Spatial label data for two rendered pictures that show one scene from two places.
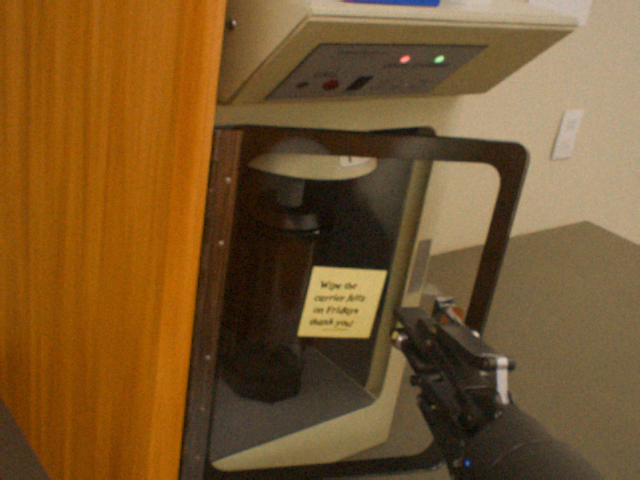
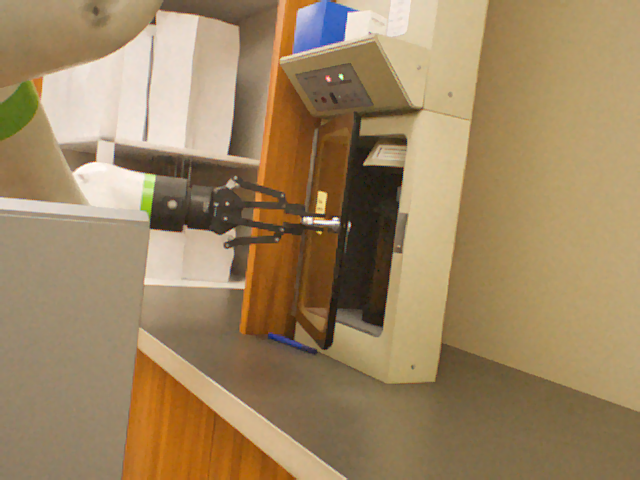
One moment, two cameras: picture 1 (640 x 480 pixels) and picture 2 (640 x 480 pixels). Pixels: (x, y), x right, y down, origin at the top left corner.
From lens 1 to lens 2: 158 cm
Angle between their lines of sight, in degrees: 97
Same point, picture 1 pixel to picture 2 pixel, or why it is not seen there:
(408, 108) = (390, 122)
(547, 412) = (469, 444)
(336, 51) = (302, 78)
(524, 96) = not seen: outside the picture
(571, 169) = not seen: outside the picture
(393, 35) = (308, 65)
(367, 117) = (371, 127)
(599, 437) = (438, 456)
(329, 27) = (287, 65)
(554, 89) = not seen: outside the picture
